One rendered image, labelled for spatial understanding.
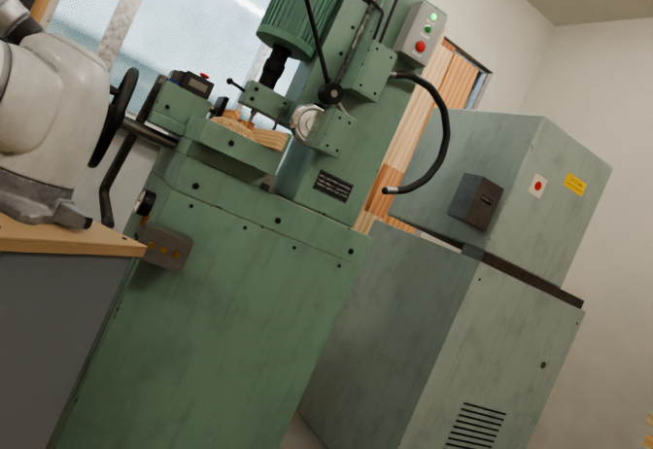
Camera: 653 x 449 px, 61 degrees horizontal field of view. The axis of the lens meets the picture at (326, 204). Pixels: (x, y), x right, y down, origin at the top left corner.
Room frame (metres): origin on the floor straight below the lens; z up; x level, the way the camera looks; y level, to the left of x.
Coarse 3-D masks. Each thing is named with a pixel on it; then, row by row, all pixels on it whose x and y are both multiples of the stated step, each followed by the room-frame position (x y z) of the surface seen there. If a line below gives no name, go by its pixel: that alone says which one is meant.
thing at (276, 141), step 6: (258, 132) 1.46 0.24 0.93; (264, 132) 1.42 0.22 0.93; (270, 132) 1.38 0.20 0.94; (276, 132) 1.34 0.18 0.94; (258, 138) 1.44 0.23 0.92; (264, 138) 1.40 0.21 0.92; (270, 138) 1.36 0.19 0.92; (276, 138) 1.32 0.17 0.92; (282, 138) 1.31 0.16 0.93; (264, 144) 1.38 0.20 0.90; (270, 144) 1.34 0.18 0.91; (276, 144) 1.31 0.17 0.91; (282, 144) 1.32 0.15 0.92; (276, 150) 1.35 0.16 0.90
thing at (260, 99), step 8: (248, 88) 1.57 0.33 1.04; (256, 88) 1.57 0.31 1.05; (264, 88) 1.58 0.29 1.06; (240, 96) 1.61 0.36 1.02; (248, 96) 1.57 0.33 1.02; (256, 96) 1.58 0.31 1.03; (264, 96) 1.59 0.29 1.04; (272, 96) 1.60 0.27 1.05; (280, 96) 1.61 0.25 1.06; (248, 104) 1.58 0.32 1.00; (256, 104) 1.58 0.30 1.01; (264, 104) 1.59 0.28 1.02; (272, 104) 1.60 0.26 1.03; (288, 104) 1.62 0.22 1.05; (256, 112) 1.61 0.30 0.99; (264, 112) 1.60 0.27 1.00; (272, 112) 1.61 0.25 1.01; (288, 112) 1.62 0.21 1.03; (272, 120) 1.67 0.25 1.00; (280, 120) 1.62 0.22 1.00
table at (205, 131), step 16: (176, 128) 1.49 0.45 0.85; (192, 128) 1.42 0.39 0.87; (208, 128) 1.31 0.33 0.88; (224, 128) 1.33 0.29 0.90; (208, 144) 1.32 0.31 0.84; (224, 144) 1.34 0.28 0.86; (240, 144) 1.35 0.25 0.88; (256, 144) 1.37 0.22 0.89; (240, 160) 1.36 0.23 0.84; (256, 160) 1.37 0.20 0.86; (272, 160) 1.39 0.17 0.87
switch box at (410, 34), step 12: (420, 12) 1.58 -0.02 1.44; (432, 12) 1.60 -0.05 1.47; (408, 24) 1.60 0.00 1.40; (420, 24) 1.59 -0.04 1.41; (444, 24) 1.62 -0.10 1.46; (408, 36) 1.58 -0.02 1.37; (420, 36) 1.60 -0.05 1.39; (432, 36) 1.61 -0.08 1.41; (396, 48) 1.61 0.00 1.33; (408, 48) 1.59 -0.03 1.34; (432, 48) 1.62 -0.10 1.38; (408, 60) 1.64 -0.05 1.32; (420, 60) 1.61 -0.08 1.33
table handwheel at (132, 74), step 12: (132, 72) 1.41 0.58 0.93; (120, 84) 1.54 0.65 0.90; (132, 84) 1.38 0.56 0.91; (120, 96) 1.35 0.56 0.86; (108, 108) 1.44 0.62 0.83; (120, 108) 1.35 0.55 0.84; (108, 120) 1.35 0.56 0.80; (120, 120) 1.35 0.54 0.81; (132, 120) 1.49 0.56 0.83; (108, 132) 1.35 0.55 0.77; (132, 132) 1.49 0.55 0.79; (144, 132) 1.49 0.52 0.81; (156, 132) 1.51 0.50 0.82; (96, 144) 1.37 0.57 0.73; (108, 144) 1.36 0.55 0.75; (156, 144) 1.53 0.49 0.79; (168, 144) 1.53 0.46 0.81; (96, 156) 1.38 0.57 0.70
